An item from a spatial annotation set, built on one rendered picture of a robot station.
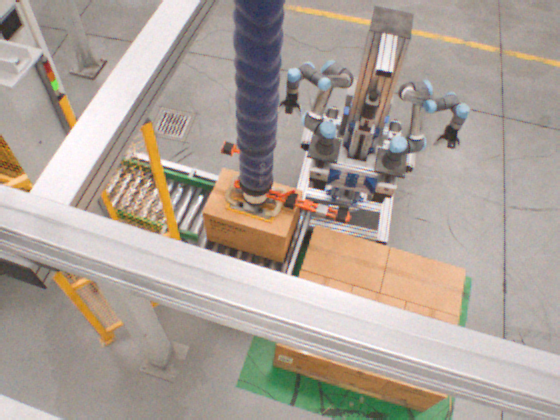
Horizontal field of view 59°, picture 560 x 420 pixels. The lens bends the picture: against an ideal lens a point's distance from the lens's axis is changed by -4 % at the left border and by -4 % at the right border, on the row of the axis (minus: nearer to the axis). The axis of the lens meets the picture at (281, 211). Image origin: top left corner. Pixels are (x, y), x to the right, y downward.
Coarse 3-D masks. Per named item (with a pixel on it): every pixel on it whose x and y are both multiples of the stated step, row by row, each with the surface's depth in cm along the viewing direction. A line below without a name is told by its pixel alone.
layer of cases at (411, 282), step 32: (320, 256) 382; (352, 256) 383; (384, 256) 384; (416, 256) 386; (352, 288) 370; (384, 288) 371; (416, 288) 372; (448, 288) 373; (448, 320) 360; (288, 352) 351; (352, 384) 371; (384, 384) 348
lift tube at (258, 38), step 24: (240, 0) 208; (264, 0) 206; (240, 24) 219; (264, 24) 216; (240, 48) 230; (264, 48) 229; (240, 72) 244; (264, 72) 241; (240, 96) 260; (264, 96) 254; (240, 120) 275; (264, 120) 270; (240, 144) 295; (264, 144) 287
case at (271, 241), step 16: (224, 176) 366; (224, 192) 359; (208, 208) 351; (224, 208) 352; (272, 208) 354; (288, 208) 355; (208, 224) 362; (224, 224) 354; (240, 224) 347; (256, 224) 347; (272, 224) 347; (288, 224) 348; (224, 240) 375; (240, 240) 367; (256, 240) 360; (272, 240) 352; (288, 240) 368; (272, 256) 373
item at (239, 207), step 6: (234, 198) 354; (228, 204) 351; (240, 204) 348; (234, 210) 349; (240, 210) 349; (258, 210) 349; (264, 210) 350; (270, 210) 351; (252, 216) 348; (258, 216) 348; (264, 216) 347; (270, 216) 347; (270, 222) 346
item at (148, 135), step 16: (144, 128) 241; (160, 160) 267; (160, 176) 277; (160, 192) 289; (128, 208) 287; (160, 208) 306; (144, 224) 309; (176, 224) 325; (64, 288) 302; (80, 288) 319; (80, 304) 328; (96, 304) 347; (96, 320) 358; (112, 320) 379; (112, 336) 396
